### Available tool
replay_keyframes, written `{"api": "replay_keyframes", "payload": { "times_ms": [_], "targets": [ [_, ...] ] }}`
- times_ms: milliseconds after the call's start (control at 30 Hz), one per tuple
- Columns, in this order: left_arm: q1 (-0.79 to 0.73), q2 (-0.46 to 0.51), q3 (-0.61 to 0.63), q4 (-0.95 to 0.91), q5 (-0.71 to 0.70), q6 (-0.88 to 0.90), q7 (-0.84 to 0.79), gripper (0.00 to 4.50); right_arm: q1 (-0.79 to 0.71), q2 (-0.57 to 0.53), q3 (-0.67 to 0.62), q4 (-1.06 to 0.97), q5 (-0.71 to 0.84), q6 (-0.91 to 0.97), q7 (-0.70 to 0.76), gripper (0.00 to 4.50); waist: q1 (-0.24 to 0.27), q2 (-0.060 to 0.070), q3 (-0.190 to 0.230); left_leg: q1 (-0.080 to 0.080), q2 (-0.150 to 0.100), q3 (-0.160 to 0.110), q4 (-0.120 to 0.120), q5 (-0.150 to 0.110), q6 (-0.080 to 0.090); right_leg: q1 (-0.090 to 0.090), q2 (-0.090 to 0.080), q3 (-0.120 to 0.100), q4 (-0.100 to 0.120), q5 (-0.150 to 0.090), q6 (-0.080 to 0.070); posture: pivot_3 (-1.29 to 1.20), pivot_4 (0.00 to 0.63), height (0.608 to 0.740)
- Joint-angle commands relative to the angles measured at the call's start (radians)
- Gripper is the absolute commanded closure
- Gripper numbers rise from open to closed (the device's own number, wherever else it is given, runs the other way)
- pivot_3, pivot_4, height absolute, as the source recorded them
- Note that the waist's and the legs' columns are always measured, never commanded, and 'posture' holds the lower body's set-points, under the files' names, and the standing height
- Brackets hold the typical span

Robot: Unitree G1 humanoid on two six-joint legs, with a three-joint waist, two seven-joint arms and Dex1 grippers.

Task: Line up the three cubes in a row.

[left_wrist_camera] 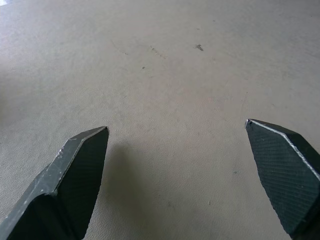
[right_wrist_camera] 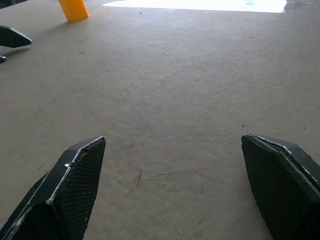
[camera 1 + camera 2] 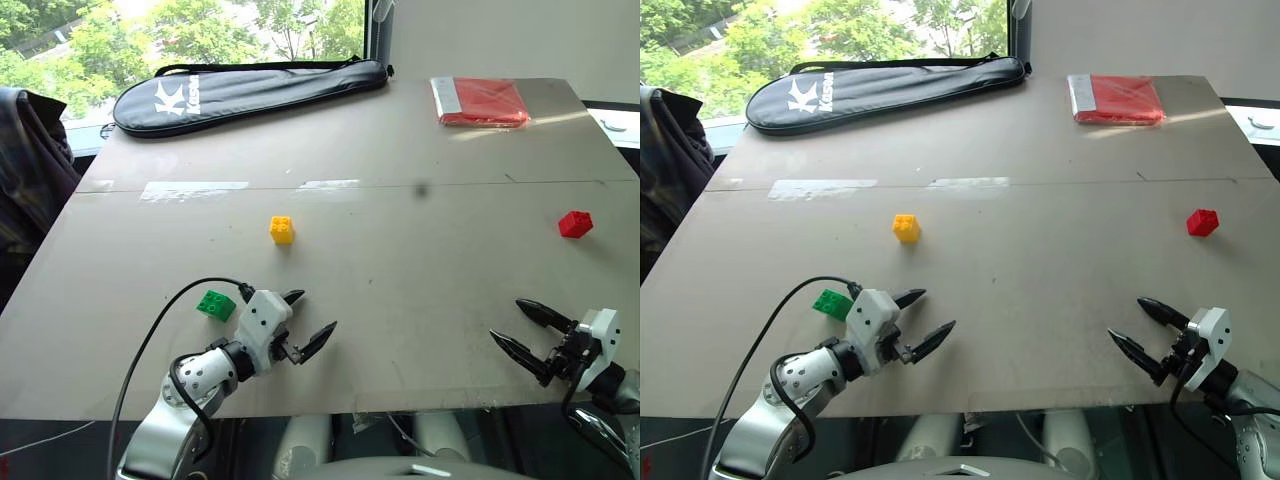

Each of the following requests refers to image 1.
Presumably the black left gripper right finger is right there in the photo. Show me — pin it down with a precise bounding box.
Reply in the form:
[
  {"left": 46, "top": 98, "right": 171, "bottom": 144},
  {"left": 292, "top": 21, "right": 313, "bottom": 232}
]
[{"left": 245, "top": 118, "right": 320, "bottom": 240}]

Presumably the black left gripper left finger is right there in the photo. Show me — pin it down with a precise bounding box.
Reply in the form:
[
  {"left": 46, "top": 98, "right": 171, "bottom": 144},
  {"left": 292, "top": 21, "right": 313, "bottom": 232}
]
[{"left": 0, "top": 125, "right": 110, "bottom": 240}]

